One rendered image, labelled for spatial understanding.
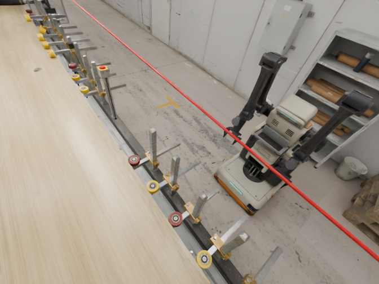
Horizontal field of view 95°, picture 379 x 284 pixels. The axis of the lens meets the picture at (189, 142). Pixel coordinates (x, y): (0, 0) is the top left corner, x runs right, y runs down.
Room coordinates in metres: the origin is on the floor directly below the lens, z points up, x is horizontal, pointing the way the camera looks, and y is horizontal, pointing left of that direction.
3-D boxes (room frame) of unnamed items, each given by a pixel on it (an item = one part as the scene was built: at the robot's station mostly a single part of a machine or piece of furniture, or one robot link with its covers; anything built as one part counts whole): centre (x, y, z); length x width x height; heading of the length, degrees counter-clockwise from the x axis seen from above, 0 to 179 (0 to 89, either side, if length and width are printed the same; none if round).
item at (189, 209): (0.42, -0.11, 0.80); 0.14 x 0.06 x 0.05; 48
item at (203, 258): (0.16, -0.20, 0.85); 0.08 x 0.08 x 0.11
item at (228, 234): (0.31, -0.33, 0.81); 0.43 x 0.03 x 0.04; 138
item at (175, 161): (0.57, 0.06, 0.93); 0.04 x 0.04 x 0.48; 48
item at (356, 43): (2.18, -1.75, 0.78); 0.90 x 0.45 x 1.55; 48
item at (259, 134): (1.01, -0.63, 0.99); 0.28 x 0.16 x 0.22; 48
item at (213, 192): (0.48, -0.14, 0.80); 0.43 x 0.03 x 0.04; 138
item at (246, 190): (1.23, -0.83, 0.16); 0.67 x 0.64 x 0.25; 138
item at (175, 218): (0.33, -0.01, 0.85); 0.08 x 0.08 x 0.11
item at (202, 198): (0.40, -0.13, 0.87); 0.04 x 0.04 x 0.48; 48
